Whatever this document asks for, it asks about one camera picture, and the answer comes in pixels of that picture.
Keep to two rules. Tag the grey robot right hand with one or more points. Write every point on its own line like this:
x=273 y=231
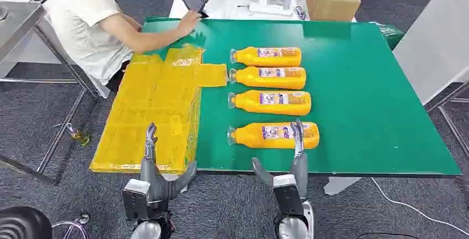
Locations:
x=301 y=173

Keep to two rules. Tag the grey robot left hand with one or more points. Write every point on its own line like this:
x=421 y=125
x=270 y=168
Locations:
x=152 y=178

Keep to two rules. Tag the person's right hand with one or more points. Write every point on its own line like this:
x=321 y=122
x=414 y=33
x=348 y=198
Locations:
x=188 y=23

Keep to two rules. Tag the orange drink bottle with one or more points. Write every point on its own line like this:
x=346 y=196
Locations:
x=247 y=57
x=247 y=103
x=249 y=136
x=249 y=79

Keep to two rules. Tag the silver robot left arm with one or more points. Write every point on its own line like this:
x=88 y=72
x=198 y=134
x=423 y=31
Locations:
x=148 y=230

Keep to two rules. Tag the white table leg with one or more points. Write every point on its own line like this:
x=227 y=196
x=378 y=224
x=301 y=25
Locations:
x=339 y=185

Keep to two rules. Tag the yellow sheet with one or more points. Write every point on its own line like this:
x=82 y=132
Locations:
x=146 y=98

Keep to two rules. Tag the white device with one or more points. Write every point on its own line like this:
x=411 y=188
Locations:
x=269 y=7

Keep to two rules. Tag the small yellow glass bottle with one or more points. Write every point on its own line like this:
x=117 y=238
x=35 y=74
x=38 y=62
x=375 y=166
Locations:
x=80 y=136

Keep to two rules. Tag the green table mat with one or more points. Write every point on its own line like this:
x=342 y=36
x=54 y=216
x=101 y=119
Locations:
x=351 y=101

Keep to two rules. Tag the person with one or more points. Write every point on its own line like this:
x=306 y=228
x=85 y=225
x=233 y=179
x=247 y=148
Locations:
x=80 y=21

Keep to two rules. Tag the small printed packet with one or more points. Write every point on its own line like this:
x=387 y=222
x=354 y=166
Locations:
x=300 y=12

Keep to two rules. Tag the brown cardboard box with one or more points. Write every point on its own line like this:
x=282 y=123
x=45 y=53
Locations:
x=331 y=1

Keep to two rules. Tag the green bag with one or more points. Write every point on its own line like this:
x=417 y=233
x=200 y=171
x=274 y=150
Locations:
x=390 y=34

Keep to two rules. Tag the steel bench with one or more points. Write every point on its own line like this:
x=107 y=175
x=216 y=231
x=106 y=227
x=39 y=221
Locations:
x=18 y=24

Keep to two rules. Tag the white side table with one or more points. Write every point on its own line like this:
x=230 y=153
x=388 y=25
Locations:
x=436 y=39

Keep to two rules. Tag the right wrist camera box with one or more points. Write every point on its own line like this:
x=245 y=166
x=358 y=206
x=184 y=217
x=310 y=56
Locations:
x=287 y=195

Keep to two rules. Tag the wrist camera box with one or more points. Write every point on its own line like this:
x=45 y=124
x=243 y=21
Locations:
x=287 y=195
x=133 y=199

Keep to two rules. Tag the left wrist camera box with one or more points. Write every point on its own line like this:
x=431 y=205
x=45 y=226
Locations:
x=133 y=199

